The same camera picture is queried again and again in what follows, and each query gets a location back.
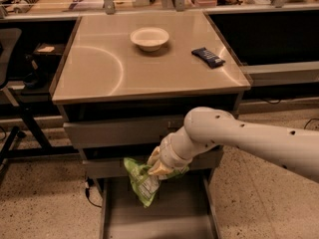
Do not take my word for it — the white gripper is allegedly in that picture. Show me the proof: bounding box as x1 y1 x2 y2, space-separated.
147 127 194 176

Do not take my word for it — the green rice chip bag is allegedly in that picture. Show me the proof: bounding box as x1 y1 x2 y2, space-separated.
124 157 189 208

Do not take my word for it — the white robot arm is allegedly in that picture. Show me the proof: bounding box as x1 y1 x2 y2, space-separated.
148 107 319 181

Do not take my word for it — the top grey drawer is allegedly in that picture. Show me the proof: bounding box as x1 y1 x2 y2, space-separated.
64 115 184 148

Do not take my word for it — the middle grey drawer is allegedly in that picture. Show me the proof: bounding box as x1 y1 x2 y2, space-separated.
83 147 223 178

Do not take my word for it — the open bottom grey drawer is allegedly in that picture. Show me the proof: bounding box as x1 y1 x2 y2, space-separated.
99 172 221 239

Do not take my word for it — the grey drawer cabinet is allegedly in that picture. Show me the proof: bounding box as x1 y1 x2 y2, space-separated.
49 10 253 239

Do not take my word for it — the dark blue snack bar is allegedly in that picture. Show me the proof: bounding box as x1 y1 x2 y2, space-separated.
191 47 225 69

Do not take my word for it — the white bowl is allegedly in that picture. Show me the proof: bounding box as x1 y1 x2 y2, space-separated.
130 27 169 52

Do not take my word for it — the black box under bench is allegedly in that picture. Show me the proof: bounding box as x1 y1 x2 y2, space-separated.
33 43 65 72

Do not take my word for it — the black coiled tool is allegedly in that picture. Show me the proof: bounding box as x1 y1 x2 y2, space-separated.
13 0 40 13

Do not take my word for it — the black power cable on floor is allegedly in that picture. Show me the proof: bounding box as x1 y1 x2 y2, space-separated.
84 179 103 209

